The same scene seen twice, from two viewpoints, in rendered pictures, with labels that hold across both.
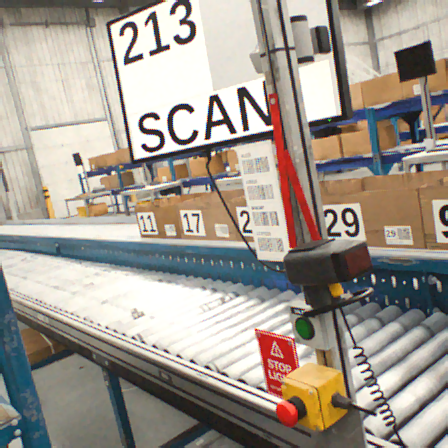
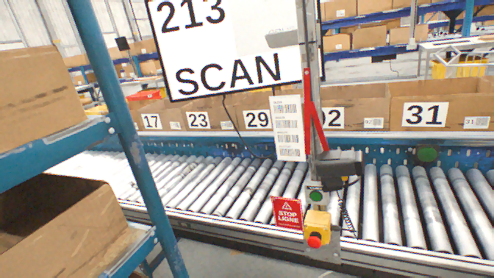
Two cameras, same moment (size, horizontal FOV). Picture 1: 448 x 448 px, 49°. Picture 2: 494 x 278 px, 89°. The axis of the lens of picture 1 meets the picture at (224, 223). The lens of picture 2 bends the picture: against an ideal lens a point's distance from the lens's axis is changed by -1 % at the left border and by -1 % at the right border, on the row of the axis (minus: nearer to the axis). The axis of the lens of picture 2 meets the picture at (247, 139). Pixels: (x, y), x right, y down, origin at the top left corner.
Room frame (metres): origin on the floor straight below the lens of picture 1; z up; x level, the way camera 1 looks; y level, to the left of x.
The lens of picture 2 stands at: (0.26, 0.33, 1.41)
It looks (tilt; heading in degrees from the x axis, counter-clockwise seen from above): 22 degrees down; 334
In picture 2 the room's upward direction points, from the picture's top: 10 degrees counter-clockwise
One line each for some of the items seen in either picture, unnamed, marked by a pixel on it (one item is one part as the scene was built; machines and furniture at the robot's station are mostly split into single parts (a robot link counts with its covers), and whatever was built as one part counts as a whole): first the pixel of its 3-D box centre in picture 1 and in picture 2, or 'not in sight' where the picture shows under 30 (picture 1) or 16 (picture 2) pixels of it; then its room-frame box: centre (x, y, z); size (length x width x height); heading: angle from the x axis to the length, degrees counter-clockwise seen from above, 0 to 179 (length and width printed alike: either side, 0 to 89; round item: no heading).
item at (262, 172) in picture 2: (298, 340); (252, 187); (1.22, -0.13, 0.72); 0.52 x 0.05 x 0.05; 126
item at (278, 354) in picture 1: (292, 370); (296, 215); (0.80, -0.06, 0.85); 0.16 x 0.01 x 0.13; 36
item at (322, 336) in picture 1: (310, 325); (316, 193); (0.74, -0.10, 0.95); 0.07 x 0.03 x 0.07; 36
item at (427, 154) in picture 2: not in sight; (427, 154); (0.77, -0.76, 0.81); 0.07 x 0.01 x 0.07; 36
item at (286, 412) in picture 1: (292, 410); (314, 239); (0.70, -0.04, 0.84); 0.04 x 0.04 x 0.04; 36
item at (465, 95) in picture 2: not in sight; (434, 104); (0.85, -0.96, 0.97); 0.39 x 0.29 x 0.17; 36
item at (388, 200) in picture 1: (388, 209); (276, 109); (1.49, -0.50, 0.96); 0.39 x 0.29 x 0.17; 36
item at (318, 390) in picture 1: (329, 404); (330, 230); (0.70, -0.10, 0.84); 0.15 x 0.09 x 0.07; 36
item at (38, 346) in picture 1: (30, 347); not in sight; (3.67, 1.64, 0.06); 0.69 x 0.47 x 0.13; 29
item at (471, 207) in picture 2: not in sight; (472, 208); (0.54, -0.63, 0.72); 0.52 x 0.05 x 0.05; 126
